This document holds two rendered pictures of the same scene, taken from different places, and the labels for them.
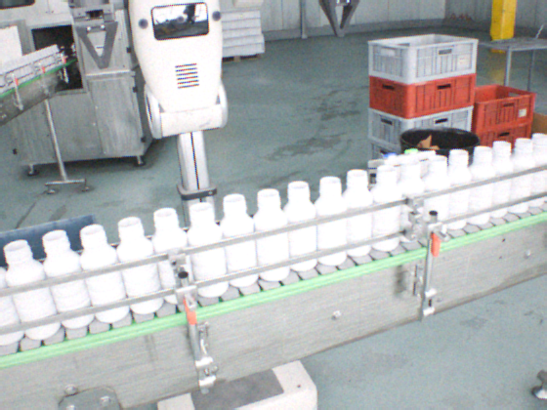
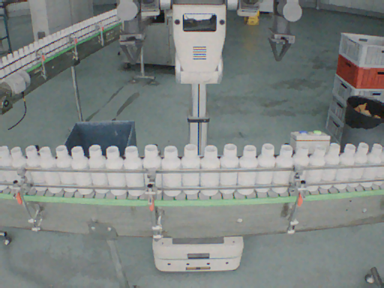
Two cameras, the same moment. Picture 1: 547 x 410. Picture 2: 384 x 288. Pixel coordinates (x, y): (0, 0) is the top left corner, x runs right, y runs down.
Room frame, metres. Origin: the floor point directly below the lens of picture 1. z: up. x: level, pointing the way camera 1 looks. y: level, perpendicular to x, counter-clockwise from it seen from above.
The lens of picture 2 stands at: (-0.02, -0.19, 1.71)
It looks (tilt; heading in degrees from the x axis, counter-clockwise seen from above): 33 degrees down; 18
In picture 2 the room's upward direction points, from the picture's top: straight up
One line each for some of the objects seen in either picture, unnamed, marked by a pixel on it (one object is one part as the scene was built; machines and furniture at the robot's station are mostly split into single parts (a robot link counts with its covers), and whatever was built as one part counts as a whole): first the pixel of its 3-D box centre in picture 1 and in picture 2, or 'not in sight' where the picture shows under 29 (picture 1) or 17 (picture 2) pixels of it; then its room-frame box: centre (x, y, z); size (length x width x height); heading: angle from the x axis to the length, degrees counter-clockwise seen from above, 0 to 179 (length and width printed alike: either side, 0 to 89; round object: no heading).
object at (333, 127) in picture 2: not in sight; (355, 127); (3.19, -1.04, 0.11); 0.61 x 0.41 x 0.22; 115
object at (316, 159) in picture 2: (435, 196); (315, 168); (0.88, -0.33, 1.08); 0.06 x 0.06 x 0.17
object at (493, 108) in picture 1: (487, 106); not in sight; (3.51, -1.67, 0.55); 0.61 x 0.41 x 0.22; 112
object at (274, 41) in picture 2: (336, 12); (278, 46); (0.99, -0.15, 1.44); 0.07 x 0.07 x 0.09; 18
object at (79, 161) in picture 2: (30, 290); (81, 170); (0.64, 0.40, 1.08); 0.06 x 0.06 x 0.17
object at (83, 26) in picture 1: (98, 39); (133, 49); (0.82, 0.27, 1.44); 0.07 x 0.07 x 0.09; 20
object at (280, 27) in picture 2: not in sight; (280, 25); (0.98, -0.15, 1.51); 0.10 x 0.07 x 0.07; 18
